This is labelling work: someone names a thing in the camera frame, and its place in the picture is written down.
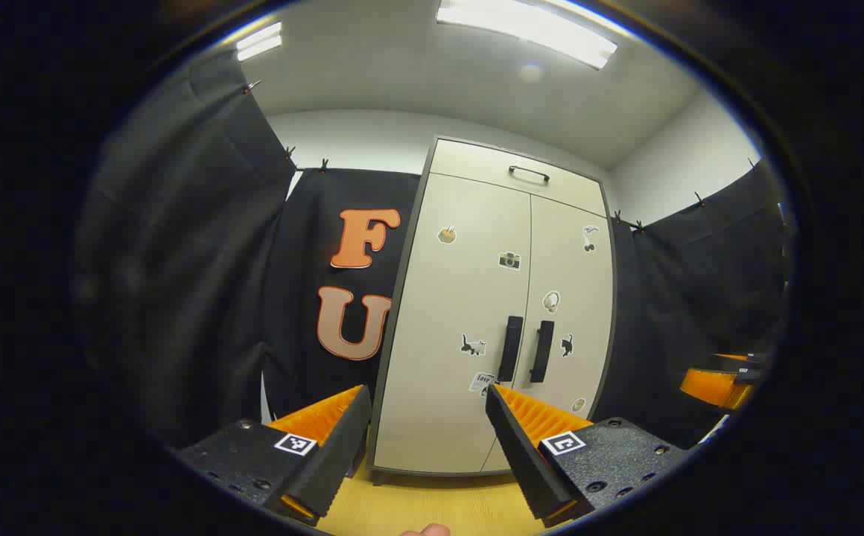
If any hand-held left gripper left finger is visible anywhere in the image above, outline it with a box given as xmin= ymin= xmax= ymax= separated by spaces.
xmin=179 ymin=384 xmax=373 ymax=526

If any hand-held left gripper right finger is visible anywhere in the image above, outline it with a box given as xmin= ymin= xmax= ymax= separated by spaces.
xmin=485 ymin=383 xmax=690 ymax=528

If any black door handle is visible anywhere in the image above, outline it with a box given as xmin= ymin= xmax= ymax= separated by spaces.
xmin=529 ymin=320 xmax=555 ymax=383
xmin=497 ymin=316 xmax=524 ymax=383

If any beige cabinet door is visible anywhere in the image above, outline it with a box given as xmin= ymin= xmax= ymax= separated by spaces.
xmin=480 ymin=195 xmax=614 ymax=473
xmin=372 ymin=173 xmax=532 ymax=473

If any beige double-door shoe cabinet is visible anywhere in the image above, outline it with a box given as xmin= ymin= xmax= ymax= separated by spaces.
xmin=367 ymin=135 xmax=618 ymax=477

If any beige cabinet top panel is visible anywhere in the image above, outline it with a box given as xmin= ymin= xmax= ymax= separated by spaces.
xmin=426 ymin=138 xmax=608 ymax=218

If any black backdrop cloth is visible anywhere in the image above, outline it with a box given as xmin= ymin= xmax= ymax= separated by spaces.
xmin=592 ymin=160 xmax=794 ymax=447
xmin=74 ymin=52 xmax=422 ymax=447

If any large ceiling light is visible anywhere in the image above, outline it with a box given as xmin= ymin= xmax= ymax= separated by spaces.
xmin=436 ymin=0 xmax=619 ymax=70

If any small ceiling light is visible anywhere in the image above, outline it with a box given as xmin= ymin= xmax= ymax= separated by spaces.
xmin=235 ymin=22 xmax=284 ymax=62

